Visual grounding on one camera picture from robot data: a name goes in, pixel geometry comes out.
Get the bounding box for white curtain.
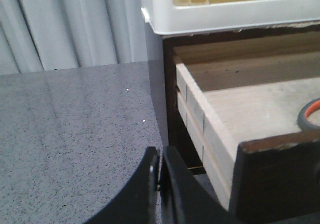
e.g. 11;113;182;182
0;0;147;75

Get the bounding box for white plastic tray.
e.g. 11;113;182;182
141;0;320;35

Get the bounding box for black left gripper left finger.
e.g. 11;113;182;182
86;147;160;224

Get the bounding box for wooden drawer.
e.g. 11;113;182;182
174;53;320;224

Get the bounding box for dark wooden drawer cabinet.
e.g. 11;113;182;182
162;20;320;175

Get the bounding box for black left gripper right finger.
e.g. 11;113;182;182
160;146;234;224

